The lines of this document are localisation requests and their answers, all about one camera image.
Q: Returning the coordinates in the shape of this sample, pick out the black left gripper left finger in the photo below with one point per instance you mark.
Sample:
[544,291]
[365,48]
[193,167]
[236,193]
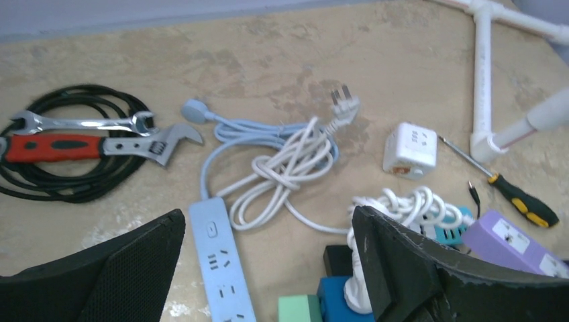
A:
[126,278]

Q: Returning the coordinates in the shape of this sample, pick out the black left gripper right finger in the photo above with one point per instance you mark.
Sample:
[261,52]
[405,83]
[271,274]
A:
[410,277]

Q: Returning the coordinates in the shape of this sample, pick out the white cube power socket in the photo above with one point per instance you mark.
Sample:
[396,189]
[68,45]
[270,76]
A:
[410,151]

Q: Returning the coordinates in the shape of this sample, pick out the teal power strip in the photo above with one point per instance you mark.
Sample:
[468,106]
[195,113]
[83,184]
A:
[449,229]

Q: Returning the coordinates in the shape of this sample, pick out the black block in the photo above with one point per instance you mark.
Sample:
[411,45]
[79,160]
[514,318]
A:
[337,260]

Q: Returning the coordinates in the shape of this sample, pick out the blue block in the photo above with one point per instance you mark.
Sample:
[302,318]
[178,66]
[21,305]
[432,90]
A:
[332,303]

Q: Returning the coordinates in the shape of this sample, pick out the purple power strip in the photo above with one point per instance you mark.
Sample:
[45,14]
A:
[496,240]

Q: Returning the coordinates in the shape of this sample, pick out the light blue power strip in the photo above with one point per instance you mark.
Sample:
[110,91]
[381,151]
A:
[222,273]

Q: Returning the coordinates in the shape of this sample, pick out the green block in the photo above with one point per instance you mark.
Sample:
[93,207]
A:
[299,308]

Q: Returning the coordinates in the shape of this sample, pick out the yellow black screwdriver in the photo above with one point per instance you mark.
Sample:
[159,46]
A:
[530,207]

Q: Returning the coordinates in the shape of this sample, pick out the silver open-end spanner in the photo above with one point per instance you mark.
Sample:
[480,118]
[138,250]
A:
[34,123]

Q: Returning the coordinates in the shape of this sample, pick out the red handled adjustable wrench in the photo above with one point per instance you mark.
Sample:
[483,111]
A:
[157,147]

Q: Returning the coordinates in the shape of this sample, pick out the white PVC pipe frame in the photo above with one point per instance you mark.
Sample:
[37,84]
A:
[485,144]

